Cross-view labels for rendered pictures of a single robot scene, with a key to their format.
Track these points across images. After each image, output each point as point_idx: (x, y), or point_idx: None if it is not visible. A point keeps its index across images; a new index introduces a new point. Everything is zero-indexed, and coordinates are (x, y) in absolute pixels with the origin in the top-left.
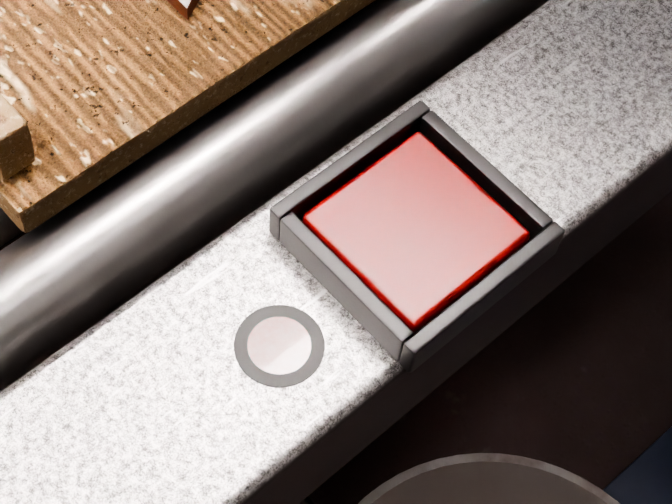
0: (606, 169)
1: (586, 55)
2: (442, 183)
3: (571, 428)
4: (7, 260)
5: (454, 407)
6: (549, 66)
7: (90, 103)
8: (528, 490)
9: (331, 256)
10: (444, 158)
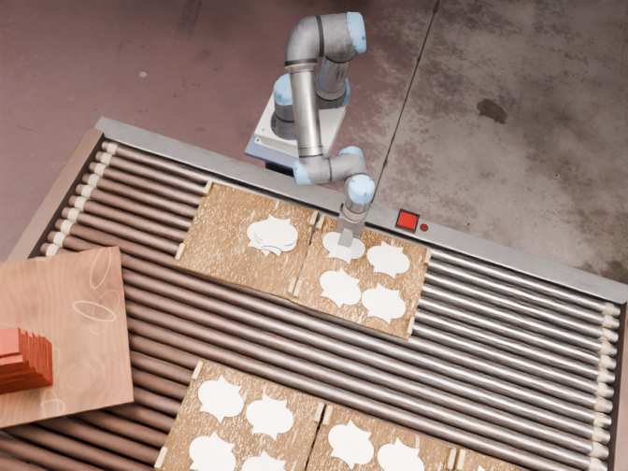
0: (387, 209)
1: (375, 216)
2: (402, 220)
3: None
4: (433, 251)
5: None
6: (378, 219)
7: (417, 250)
8: None
9: (416, 224)
10: (399, 221)
